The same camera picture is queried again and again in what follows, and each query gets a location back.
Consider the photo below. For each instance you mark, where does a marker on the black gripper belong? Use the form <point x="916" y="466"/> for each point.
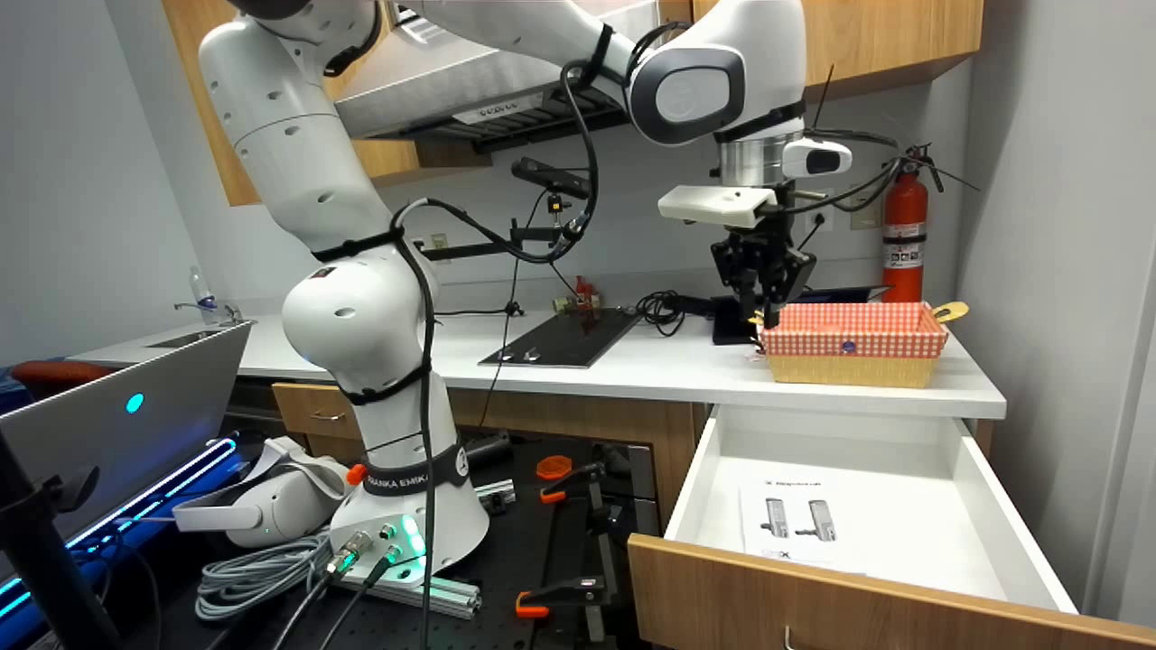
<point x="759" y="259"/>

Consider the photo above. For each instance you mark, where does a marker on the wooden cupboard drawer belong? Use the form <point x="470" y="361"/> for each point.
<point x="769" y="602"/>

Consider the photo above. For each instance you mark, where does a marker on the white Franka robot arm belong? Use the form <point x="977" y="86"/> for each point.
<point x="328" y="147"/>

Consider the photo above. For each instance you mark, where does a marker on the small wooden cabinet drawer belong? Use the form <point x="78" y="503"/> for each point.
<point x="313" y="412"/>

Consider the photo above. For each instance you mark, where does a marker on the black box on counter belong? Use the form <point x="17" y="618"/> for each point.
<point x="731" y="322"/>

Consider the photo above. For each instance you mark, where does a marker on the red toy box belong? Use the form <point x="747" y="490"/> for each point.
<point x="854" y="331"/>

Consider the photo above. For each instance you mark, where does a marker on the red fire extinguisher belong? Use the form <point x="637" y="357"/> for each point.
<point x="903" y="241"/>

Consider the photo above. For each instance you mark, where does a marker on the small red figurine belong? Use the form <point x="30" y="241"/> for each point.
<point x="586" y="296"/>

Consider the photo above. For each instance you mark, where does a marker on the black cooktop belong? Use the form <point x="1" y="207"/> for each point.
<point x="566" y="339"/>

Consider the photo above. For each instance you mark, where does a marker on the printed paper sheet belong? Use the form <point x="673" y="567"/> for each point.
<point x="798" y="519"/>

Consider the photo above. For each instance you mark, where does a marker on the orange black clamp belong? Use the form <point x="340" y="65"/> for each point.
<point x="553" y="466"/>
<point x="529" y="603"/>

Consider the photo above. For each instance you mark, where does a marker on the white power strip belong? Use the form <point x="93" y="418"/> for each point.
<point x="419" y="589"/>

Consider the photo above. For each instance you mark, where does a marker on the white VR headset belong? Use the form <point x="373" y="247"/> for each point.
<point x="271" y="500"/>

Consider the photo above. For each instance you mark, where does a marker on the grey laptop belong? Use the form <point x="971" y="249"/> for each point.
<point x="122" y="434"/>

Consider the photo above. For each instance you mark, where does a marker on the black tripod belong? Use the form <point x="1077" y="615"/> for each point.
<point x="48" y="565"/>

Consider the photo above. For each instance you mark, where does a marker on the white wall outlet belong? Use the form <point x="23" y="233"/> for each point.
<point x="820" y="224"/>

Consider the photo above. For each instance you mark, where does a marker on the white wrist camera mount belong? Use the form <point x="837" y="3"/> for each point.
<point x="715" y="204"/>

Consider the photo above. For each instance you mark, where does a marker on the beige wall switch plate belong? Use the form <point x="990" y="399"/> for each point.
<point x="863" y="212"/>

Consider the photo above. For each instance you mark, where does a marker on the black stereo camera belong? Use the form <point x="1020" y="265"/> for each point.
<point x="553" y="178"/>

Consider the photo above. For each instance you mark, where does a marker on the black camera stand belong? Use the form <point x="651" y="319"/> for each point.
<point x="517" y="241"/>

